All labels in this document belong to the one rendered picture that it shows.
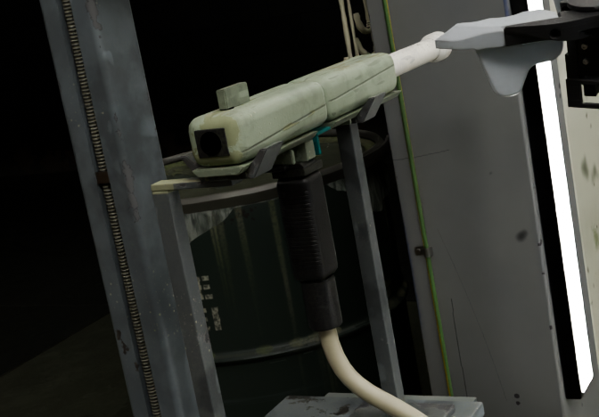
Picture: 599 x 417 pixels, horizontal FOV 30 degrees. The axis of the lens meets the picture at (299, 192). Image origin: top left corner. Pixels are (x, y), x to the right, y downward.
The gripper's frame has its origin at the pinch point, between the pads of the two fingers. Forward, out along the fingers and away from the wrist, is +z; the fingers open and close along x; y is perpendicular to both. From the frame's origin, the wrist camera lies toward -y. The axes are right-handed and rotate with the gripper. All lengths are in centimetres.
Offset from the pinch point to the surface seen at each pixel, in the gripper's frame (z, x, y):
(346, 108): 12.6, -3.0, 8.9
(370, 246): 12.9, -2.9, 23.1
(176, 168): 119, 75, 64
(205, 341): 16.3, -23.0, 21.5
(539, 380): 14, 27, 60
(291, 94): 11.7, -11.1, 4.1
